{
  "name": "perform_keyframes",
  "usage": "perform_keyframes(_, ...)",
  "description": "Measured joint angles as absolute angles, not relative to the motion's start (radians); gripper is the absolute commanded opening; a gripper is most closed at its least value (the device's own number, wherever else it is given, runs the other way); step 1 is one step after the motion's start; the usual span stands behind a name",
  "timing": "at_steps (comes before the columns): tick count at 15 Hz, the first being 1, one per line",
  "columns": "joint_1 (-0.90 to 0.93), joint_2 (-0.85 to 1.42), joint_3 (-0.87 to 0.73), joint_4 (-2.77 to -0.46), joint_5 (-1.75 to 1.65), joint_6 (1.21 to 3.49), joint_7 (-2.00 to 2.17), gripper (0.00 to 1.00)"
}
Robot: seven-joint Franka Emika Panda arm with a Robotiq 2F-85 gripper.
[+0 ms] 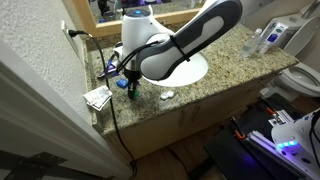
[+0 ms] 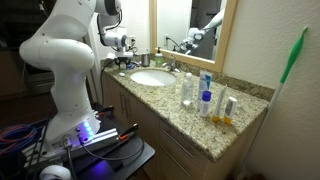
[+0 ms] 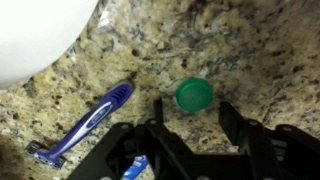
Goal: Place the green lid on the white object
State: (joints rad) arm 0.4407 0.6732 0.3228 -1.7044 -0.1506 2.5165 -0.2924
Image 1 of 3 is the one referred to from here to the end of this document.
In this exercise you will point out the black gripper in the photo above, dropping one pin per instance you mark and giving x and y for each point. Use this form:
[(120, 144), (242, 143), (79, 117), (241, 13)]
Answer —
[(134, 72)]

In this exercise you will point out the small green lid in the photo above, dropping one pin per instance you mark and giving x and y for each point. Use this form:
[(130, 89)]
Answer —
[(134, 95)]

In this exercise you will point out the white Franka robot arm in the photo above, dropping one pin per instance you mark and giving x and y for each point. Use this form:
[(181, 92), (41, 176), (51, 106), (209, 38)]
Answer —
[(200, 30)]

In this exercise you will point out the small blue object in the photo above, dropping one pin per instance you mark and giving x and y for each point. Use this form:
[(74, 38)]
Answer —
[(122, 83)]

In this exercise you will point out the purple toothpaste tube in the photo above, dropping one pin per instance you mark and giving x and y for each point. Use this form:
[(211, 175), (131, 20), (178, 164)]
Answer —
[(108, 69)]

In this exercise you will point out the white contact lens case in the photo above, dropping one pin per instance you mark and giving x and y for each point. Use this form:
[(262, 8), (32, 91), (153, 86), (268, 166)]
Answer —
[(167, 95)]

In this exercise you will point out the folded paper note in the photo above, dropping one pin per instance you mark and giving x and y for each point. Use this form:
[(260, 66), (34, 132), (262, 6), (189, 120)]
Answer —
[(98, 98)]

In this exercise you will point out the granite vanity cabinet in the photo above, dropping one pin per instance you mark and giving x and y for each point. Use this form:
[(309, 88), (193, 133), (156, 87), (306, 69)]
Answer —
[(173, 126)]

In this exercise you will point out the white sink basin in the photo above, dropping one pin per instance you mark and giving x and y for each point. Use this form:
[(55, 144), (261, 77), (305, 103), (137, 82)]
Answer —
[(190, 71)]

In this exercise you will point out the wood framed mirror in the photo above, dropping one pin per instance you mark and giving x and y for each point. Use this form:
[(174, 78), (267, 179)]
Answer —
[(86, 20)]

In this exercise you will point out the white door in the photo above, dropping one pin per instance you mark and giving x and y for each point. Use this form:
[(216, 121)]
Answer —
[(40, 120)]

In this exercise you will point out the clear plastic bottle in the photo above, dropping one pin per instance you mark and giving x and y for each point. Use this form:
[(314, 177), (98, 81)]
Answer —
[(250, 43)]

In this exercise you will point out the white box on counter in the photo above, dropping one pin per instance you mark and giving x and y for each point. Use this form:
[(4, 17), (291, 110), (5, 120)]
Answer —
[(279, 29)]

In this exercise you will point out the white toilet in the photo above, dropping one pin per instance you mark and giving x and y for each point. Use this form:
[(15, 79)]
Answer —
[(300, 76)]

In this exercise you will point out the white wall outlet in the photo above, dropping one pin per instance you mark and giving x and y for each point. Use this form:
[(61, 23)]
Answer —
[(69, 36)]

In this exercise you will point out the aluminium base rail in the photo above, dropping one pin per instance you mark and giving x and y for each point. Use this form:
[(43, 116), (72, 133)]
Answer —
[(266, 143)]

